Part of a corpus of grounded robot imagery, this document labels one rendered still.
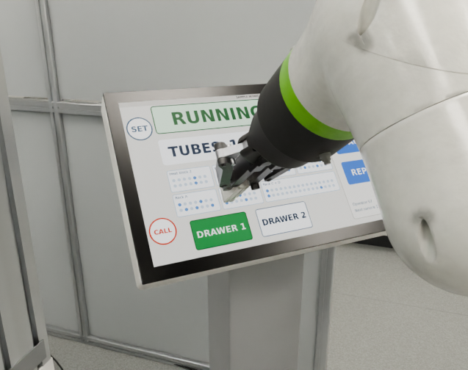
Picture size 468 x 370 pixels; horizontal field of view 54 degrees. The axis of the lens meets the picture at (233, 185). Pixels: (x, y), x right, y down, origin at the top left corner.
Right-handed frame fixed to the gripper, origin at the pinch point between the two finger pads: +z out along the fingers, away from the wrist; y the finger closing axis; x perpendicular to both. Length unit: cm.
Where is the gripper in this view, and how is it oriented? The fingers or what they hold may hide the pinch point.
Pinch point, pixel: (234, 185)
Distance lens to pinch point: 62.1
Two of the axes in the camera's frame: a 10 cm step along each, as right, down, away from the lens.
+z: -3.1, 3.1, 9.0
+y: -9.3, 1.2, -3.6
